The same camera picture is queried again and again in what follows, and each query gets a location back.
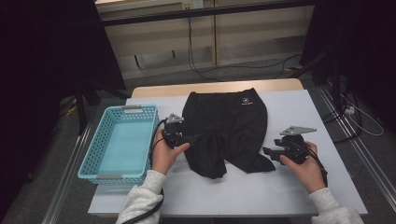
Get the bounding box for aluminium floor rail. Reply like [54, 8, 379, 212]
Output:
[317, 85, 396, 213]
[41, 124, 92, 224]

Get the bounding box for black curtain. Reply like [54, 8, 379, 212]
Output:
[300, 0, 396, 132]
[0, 0, 127, 218]

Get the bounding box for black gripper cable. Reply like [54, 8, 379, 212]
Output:
[292, 141, 329, 189]
[120, 119, 169, 224]

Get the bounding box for person's right hand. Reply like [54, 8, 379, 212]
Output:
[278, 141, 327, 194]

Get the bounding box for person's left hand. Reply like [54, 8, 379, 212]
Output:
[151, 129, 191, 175]

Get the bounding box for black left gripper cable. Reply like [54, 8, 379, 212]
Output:
[120, 119, 169, 224]

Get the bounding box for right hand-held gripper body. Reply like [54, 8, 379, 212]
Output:
[271, 125, 318, 165]

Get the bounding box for black horizontal bar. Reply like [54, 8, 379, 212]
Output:
[101, 0, 316, 27]

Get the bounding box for black shorts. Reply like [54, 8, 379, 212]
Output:
[181, 87, 277, 180]

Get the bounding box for white floor cable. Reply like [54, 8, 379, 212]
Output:
[340, 92, 385, 137]

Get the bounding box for white wall socket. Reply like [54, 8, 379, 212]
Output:
[181, 0, 205, 10]

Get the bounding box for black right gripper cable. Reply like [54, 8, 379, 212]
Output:
[292, 141, 329, 189]

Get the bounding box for black wall cable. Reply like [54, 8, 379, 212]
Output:
[187, 15, 303, 76]
[186, 15, 225, 83]

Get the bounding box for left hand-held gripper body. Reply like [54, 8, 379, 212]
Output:
[162, 113, 191, 149]

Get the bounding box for white table mat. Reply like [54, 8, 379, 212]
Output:
[88, 89, 369, 217]

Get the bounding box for light blue plastic basket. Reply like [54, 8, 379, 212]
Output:
[77, 105, 161, 185]

